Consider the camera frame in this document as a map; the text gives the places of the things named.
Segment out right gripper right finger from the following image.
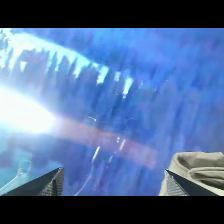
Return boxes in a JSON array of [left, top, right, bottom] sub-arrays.
[[164, 168, 210, 197]]

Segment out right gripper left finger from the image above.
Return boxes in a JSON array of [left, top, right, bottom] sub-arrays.
[[0, 167, 65, 197]]

